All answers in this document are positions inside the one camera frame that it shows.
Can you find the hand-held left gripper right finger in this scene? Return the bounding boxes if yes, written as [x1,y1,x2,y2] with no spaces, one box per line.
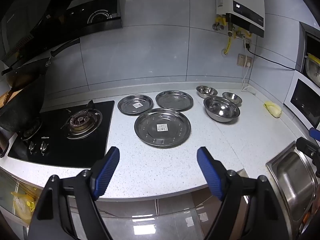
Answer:
[197,146,293,240]

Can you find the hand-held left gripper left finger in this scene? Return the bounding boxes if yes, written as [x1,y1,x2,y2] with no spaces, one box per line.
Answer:
[27,146,120,240]

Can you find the small steel bowl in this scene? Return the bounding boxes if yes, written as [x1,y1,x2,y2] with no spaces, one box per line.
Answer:
[222,92,242,107]
[196,86,218,99]

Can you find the steel sink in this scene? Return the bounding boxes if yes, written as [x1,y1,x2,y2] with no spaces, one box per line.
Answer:
[266,141,319,233]

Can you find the black gas stove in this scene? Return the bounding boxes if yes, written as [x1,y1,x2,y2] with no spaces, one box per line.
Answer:
[7,100,115,168]

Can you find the white microwave oven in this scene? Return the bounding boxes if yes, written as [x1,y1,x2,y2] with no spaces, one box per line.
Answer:
[284,70,320,130]

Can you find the napa cabbage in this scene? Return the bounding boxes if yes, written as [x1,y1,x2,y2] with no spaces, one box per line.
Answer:
[264,101,282,118]

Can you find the large labelled steel plate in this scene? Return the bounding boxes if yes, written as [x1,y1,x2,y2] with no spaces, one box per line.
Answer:
[134,108,192,149]

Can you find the large steel bowl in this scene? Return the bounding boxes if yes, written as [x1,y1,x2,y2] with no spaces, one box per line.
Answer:
[203,96,241,123]

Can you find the small labelled steel plate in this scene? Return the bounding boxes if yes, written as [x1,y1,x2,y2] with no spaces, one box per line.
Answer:
[117,94,153,116]

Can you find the plain steel plate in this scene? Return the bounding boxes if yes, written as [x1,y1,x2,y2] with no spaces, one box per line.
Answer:
[155,90,194,111]

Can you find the built-in dish cabinet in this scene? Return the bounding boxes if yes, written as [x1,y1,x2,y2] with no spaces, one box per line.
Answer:
[297,22,320,80]

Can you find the yellow plastic bag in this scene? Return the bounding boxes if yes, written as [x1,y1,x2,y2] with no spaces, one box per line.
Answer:
[10,191,38,225]

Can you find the black wok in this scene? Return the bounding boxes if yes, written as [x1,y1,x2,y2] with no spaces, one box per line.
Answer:
[0,75,47,133]

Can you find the metal pipe valves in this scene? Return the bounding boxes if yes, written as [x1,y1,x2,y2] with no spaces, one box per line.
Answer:
[212,14,251,39]

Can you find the black range hood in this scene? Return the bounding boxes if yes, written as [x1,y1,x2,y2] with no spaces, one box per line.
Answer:
[0,0,123,64]

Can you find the black power cable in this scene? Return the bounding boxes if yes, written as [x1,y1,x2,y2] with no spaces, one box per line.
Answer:
[246,42,303,71]

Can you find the white power cable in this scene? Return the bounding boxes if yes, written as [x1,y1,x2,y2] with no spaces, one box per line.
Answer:
[241,61,257,95]

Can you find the yellow gas hose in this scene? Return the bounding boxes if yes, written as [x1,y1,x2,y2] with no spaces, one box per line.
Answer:
[224,35,234,55]

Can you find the long-handled frying pan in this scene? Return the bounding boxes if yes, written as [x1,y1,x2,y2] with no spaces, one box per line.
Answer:
[1,38,80,90]

